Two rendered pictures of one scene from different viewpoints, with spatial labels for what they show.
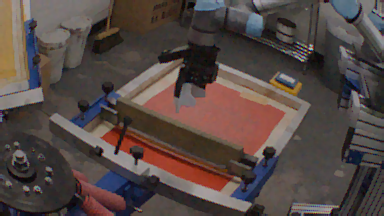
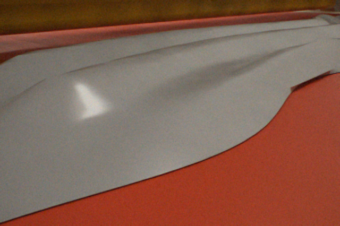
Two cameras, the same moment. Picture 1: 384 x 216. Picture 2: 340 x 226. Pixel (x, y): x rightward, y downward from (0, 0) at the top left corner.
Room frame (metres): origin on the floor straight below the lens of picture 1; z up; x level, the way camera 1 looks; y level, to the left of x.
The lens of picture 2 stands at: (1.67, -0.19, 0.98)
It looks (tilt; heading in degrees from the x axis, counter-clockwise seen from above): 19 degrees down; 111
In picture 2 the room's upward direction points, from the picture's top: straight up
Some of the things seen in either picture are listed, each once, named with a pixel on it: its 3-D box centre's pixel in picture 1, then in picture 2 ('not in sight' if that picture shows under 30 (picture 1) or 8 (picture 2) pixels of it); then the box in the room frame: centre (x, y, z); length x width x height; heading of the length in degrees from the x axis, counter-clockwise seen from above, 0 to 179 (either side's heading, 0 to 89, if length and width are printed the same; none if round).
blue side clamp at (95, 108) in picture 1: (93, 116); not in sight; (1.68, 0.30, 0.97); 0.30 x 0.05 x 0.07; 159
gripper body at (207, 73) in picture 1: (199, 61); not in sight; (1.60, 0.00, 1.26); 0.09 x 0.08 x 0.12; 69
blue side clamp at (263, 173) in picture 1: (252, 184); not in sight; (1.48, -0.22, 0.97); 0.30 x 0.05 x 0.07; 159
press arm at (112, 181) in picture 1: (114, 185); not in sight; (1.28, 0.16, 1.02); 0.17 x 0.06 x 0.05; 159
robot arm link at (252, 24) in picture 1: (243, 19); not in sight; (1.62, -0.09, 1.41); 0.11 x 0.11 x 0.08; 1
